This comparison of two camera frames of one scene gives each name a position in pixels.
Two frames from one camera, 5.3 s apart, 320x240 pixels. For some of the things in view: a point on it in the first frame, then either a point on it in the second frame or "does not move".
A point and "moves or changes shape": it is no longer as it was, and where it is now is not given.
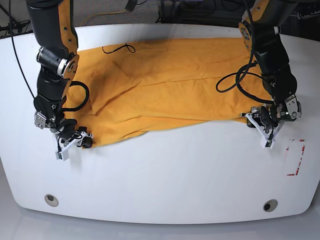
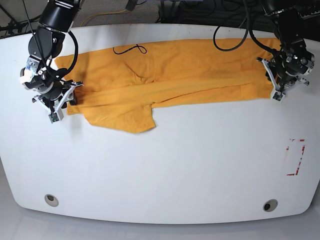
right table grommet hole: [270, 205] does not move
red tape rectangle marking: [303, 149] does not move
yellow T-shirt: [120, 91] moves or changes shape
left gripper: [67, 127] to [55, 93]
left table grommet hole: [51, 200] does not move
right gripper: [268, 117] to [284, 78]
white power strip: [300, 17] does not move
